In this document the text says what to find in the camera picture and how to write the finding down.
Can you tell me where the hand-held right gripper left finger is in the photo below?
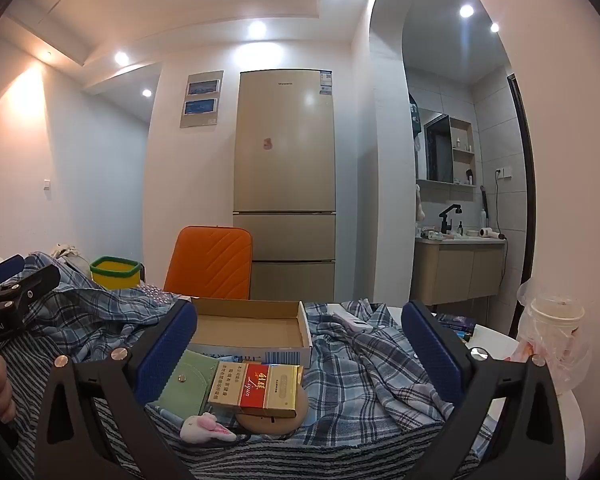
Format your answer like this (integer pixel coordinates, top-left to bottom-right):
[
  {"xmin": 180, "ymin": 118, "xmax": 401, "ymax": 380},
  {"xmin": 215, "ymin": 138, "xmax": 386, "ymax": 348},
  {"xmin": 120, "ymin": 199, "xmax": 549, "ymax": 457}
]
[{"xmin": 34, "ymin": 299, "xmax": 198, "ymax": 480}]

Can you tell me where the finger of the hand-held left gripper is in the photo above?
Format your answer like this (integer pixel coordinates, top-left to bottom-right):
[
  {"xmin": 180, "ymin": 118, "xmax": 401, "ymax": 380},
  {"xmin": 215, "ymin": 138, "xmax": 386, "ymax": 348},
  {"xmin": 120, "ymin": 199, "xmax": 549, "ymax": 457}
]
[
  {"xmin": 0, "ymin": 256, "xmax": 62, "ymax": 312},
  {"xmin": 0, "ymin": 254, "xmax": 27, "ymax": 291}
]

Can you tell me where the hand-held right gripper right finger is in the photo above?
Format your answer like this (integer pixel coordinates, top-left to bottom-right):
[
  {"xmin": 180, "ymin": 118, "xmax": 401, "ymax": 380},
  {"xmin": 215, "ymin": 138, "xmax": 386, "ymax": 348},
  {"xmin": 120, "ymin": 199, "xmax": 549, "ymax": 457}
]
[{"xmin": 401, "ymin": 300, "xmax": 567, "ymax": 480}]

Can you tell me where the green snap pouch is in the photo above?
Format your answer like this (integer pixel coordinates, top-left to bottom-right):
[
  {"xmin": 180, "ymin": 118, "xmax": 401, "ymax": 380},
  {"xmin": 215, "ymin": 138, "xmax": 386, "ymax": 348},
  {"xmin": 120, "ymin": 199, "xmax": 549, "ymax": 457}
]
[{"xmin": 157, "ymin": 349, "xmax": 221, "ymax": 413}]

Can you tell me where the cardboard box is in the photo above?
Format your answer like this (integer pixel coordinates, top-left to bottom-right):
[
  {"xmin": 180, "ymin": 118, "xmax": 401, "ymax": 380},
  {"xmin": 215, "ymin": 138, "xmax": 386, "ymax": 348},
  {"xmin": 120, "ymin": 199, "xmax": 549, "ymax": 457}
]
[{"xmin": 187, "ymin": 296, "xmax": 314, "ymax": 368}]

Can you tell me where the grey white sneaker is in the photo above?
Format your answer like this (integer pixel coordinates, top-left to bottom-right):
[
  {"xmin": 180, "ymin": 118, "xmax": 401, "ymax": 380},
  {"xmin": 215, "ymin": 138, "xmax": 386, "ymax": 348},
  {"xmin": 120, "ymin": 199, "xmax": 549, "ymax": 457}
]
[{"xmin": 50, "ymin": 244, "xmax": 88, "ymax": 266}]

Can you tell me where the dark blue printed box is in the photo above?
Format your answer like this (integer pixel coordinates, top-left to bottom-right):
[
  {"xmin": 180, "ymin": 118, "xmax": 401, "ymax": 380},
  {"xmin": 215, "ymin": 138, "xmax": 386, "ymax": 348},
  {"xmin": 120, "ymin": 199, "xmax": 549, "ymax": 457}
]
[{"xmin": 437, "ymin": 312, "xmax": 477, "ymax": 343}]

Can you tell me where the silver studded sheet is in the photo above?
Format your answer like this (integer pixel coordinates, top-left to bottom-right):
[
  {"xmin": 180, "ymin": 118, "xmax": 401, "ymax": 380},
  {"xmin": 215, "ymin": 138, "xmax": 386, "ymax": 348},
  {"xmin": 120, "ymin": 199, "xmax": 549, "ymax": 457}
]
[{"xmin": 130, "ymin": 285, "xmax": 181, "ymax": 308}]

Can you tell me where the blue plaid cloth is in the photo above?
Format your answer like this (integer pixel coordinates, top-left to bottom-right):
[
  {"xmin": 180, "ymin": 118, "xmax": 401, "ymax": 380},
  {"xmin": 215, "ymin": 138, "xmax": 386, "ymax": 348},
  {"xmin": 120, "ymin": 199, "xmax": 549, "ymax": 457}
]
[{"xmin": 10, "ymin": 250, "xmax": 481, "ymax": 436}]

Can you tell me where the yellow bin with green rim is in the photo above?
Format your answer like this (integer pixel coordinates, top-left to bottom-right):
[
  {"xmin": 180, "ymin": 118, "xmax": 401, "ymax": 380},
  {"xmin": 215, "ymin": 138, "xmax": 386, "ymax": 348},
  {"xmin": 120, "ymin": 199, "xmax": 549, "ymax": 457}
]
[{"xmin": 89, "ymin": 256, "xmax": 143, "ymax": 291}]

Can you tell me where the beige vanity cabinet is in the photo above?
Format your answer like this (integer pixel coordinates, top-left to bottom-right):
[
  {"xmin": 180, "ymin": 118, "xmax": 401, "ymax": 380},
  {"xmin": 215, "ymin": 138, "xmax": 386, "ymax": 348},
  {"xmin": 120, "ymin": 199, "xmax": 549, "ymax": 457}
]
[{"xmin": 412, "ymin": 235, "xmax": 507, "ymax": 306}]

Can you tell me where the white power strip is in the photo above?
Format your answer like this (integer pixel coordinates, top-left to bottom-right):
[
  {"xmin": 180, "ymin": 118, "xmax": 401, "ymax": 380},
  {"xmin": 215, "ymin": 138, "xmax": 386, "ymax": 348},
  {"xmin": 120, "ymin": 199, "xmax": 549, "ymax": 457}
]
[{"xmin": 330, "ymin": 310, "xmax": 374, "ymax": 335}]

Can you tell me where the orange chair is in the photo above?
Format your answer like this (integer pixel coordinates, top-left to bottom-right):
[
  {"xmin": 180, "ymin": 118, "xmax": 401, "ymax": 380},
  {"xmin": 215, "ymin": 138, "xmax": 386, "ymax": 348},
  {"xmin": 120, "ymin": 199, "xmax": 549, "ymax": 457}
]
[{"xmin": 163, "ymin": 225, "xmax": 254, "ymax": 301}]

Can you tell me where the round beige disc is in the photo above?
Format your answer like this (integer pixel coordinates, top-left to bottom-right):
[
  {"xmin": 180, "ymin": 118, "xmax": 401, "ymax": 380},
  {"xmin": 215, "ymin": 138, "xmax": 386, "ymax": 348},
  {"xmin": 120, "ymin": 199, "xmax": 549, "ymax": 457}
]
[{"xmin": 236, "ymin": 385, "xmax": 310, "ymax": 437}]

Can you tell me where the black faucet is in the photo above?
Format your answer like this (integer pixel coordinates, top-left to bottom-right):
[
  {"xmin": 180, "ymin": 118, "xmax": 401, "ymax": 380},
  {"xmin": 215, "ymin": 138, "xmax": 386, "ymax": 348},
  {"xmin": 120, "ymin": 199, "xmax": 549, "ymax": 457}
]
[{"xmin": 439, "ymin": 203, "xmax": 462, "ymax": 237}]

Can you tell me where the clear plastic bag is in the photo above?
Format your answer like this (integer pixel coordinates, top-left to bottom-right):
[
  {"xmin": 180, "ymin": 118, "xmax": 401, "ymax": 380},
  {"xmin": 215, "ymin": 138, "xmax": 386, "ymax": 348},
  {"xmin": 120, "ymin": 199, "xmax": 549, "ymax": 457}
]
[{"xmin": 516, "ymin": 275, "xmax": 594, "ymax": 397}]

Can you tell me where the striped blanket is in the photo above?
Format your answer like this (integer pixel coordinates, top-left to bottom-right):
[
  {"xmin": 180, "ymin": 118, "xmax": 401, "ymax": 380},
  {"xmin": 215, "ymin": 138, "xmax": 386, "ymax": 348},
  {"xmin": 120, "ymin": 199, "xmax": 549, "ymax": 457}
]
[{"xmin": 0, "ymin": 330, "xmax": 496, "ymax": 480}]

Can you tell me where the dark framed door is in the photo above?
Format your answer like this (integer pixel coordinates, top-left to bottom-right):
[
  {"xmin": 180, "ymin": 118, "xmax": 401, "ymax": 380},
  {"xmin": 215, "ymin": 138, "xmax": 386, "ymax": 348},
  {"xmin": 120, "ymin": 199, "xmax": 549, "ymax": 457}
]
[{"xmin": 507, "ymin": 74, "xmax": 537, "ymax": 282}]

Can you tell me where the bathroom mirror cabinet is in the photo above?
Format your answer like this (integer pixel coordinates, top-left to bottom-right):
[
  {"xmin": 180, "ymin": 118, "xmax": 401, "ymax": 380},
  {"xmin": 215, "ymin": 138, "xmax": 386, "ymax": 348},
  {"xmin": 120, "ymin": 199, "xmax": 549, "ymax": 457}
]
[{"xmin": 414, "ymin": 106, "xmax": 477, "ymax": 188}]

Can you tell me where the beige refrigerator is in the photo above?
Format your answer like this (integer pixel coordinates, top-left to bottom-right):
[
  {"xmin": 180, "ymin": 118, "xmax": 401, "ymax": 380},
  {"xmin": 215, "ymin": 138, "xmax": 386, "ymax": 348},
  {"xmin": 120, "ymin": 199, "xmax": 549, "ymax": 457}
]
[{"xmin": 231, "ymin": 68, "xmax": 337, "ymax": 303}]

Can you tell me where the dark hanging towel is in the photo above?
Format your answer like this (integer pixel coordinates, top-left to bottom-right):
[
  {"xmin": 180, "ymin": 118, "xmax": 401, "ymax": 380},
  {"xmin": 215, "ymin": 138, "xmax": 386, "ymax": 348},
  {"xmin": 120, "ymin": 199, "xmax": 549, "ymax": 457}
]
[{"xmin": 408, "ymin": 91, "xmax": 422, "ymax": 136}]

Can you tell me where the pink plush keychain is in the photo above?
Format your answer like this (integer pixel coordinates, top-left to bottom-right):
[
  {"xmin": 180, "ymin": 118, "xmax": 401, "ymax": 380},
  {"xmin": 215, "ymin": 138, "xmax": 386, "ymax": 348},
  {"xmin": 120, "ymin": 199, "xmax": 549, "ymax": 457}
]
[{"xmin": 179, "ymin": 411, "xmax": 238, "ymax": 445}]

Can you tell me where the grey wall panel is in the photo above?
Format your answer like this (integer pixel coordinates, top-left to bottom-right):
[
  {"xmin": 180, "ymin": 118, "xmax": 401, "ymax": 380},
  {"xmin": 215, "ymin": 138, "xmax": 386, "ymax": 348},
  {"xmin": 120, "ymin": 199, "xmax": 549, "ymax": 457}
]
[{"xmin": 179, "ymin": 70, "xmax": 225, "ymax": 130}]

